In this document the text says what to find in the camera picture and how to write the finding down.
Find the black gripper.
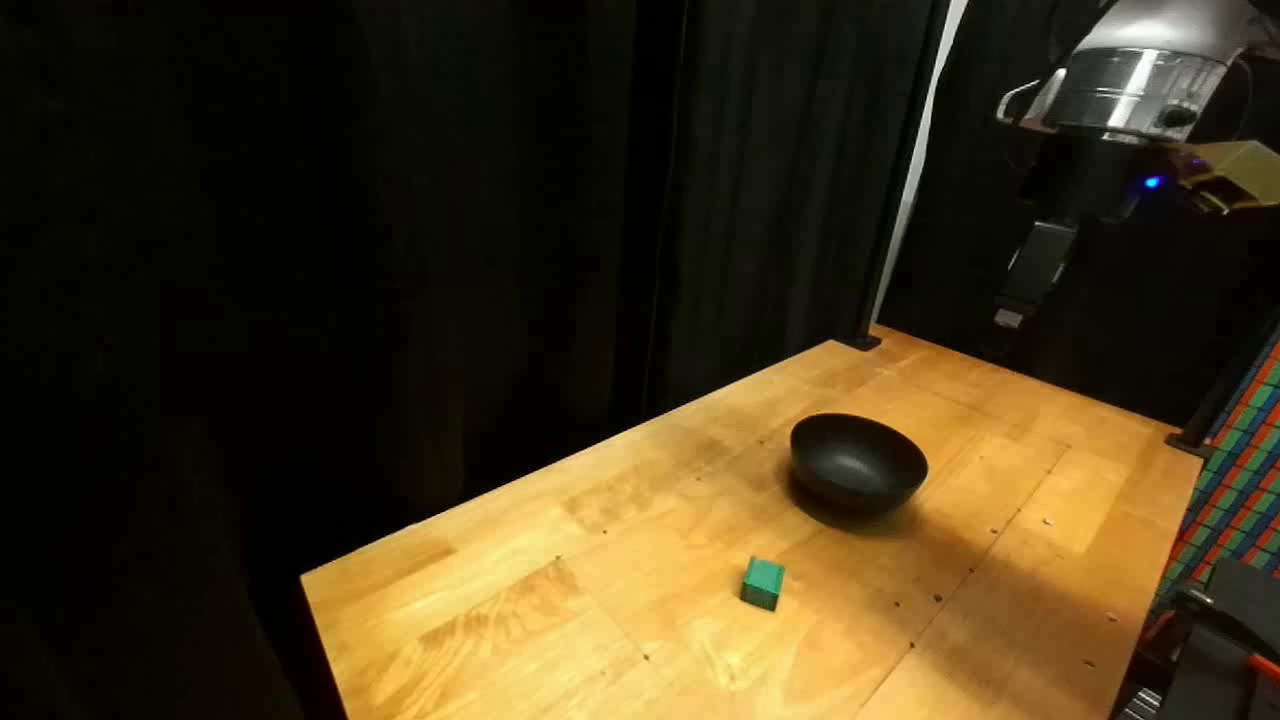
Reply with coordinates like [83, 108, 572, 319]
[991, 126, 1186, 330]

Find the black bowl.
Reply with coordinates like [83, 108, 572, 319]
[790, 407, 932, 519]

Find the green cube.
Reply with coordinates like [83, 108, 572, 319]
[737, 554, 790, 614]

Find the white vertical pole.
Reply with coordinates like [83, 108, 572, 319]
[865, 0, 972, 341]

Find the colourful checkered cloth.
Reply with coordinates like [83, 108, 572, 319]
[1158, 324, 1280, 610]

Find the black and orange device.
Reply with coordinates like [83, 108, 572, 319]
[1114, 554, 1280, 720]

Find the black curtain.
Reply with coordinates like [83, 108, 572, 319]
[0, 0, 937, 720]

